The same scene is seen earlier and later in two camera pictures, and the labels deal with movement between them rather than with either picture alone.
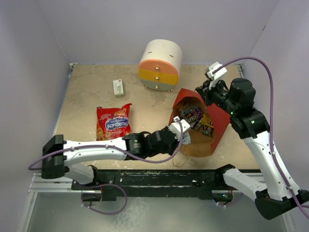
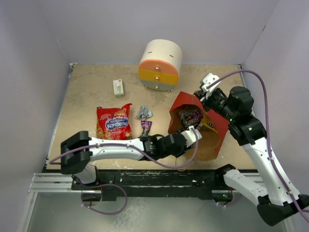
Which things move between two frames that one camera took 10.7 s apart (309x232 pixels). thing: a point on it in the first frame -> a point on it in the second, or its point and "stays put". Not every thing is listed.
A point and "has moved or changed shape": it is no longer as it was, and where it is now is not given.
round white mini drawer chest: (160, 64) stays put
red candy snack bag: (113, 123) stays put
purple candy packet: (194, 115) -> (146, 126)
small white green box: (118, 88) stays put
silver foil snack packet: (186, 139) has moved or changed shape
